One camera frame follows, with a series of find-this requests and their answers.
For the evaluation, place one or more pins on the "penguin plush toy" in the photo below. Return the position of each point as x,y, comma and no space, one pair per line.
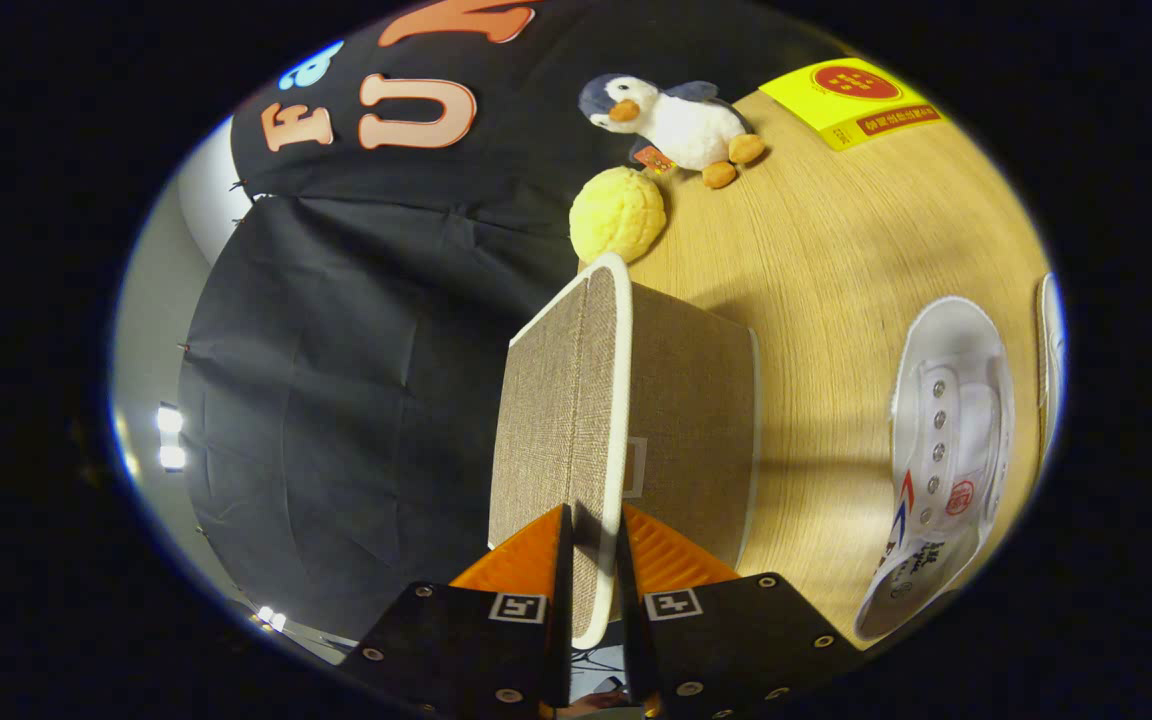
686,125

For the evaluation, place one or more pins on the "yellow round plush toy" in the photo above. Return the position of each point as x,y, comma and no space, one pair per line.
618,215

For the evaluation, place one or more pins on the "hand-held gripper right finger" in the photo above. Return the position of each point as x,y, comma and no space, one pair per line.
628,600

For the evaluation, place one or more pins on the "beige fabric storage box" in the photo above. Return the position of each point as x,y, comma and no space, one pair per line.
556,420

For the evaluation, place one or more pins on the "yellow book with red circle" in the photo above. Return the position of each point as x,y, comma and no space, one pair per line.
851,100

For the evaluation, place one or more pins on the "white canvas shoe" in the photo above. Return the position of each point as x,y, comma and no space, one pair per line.
1051,350
956,440

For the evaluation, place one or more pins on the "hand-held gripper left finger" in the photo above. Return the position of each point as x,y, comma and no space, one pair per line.
563,620

